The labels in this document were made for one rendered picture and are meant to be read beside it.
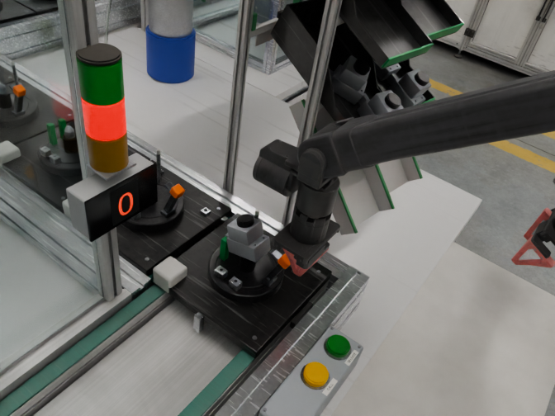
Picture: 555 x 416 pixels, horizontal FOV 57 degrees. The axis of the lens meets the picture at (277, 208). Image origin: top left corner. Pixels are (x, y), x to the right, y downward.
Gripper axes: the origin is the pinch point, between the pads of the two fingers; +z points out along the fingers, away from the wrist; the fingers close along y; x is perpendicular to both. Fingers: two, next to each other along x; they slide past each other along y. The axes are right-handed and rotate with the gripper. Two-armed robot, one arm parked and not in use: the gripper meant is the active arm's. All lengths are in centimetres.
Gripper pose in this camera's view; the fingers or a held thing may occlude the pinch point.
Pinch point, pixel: (298, 270)
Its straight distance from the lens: 86.0
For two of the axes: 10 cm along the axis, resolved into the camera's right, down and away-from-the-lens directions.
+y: -5.8, 4.7, -6.6
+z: -1.4, 7.5, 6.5
